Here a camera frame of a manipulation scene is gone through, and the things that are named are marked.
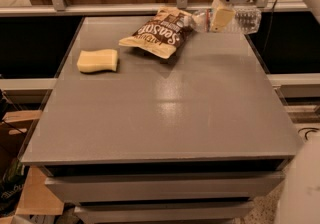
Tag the yellow sponge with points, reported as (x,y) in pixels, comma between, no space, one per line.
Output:
(99,60)

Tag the brown chip bag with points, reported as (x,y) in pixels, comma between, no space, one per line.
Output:
(163,34)

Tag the lower grey drawer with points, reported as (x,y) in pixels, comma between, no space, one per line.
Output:
(163,212)

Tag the clear plastic water bottle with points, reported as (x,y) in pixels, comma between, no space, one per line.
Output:
(246,21)

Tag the grey drawer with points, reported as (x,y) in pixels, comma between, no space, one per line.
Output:
(163,212)
(116,188)

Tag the cardboard box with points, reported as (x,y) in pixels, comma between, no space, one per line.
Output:
(36,200)

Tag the upper grey drawer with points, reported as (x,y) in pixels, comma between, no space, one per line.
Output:
(116,188)

